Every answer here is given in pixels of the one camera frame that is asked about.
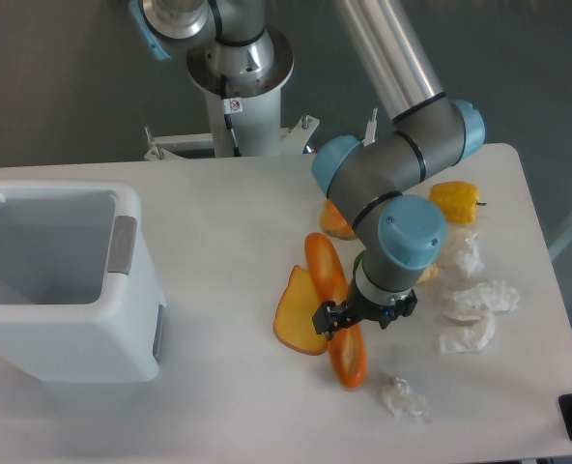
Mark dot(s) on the round orange bread roll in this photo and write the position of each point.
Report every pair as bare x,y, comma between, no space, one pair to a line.
333,224

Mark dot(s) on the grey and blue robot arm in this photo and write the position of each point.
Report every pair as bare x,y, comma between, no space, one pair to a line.
368,182

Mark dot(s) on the crumpled white tissue middle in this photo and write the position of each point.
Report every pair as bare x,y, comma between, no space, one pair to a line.
473,304

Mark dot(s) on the small crumpled tissue front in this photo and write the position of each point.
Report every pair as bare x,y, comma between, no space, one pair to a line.
402,401

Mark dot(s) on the white plastic bin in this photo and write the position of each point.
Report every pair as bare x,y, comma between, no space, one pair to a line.
80,299

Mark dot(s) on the white metal base frame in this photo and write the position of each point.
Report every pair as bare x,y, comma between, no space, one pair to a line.
294,141

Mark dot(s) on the green bell pepper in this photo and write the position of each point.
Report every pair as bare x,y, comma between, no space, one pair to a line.
357,262

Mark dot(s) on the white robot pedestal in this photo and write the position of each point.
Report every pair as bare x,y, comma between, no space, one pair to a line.
242,88

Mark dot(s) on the yellow bell pepper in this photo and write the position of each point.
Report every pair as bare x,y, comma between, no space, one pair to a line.
457,200

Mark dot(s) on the crumpled white tissue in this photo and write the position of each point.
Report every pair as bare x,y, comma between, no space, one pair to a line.
473,304
466,339
460,253

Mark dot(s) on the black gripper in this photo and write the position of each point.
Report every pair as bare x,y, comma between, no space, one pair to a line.
384,308

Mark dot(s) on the crumpled white tissue lower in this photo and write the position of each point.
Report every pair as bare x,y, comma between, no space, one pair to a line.
466,339

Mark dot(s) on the long orange baguette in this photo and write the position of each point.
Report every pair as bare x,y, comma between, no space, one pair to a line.
347,352

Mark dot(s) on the crumpled white tissue upper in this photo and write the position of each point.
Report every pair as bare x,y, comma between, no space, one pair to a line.
460,253

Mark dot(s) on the beige bread block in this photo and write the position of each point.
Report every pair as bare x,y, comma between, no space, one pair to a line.
430,273

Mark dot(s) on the orange toast slice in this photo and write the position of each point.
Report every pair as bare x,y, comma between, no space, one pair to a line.
292,323

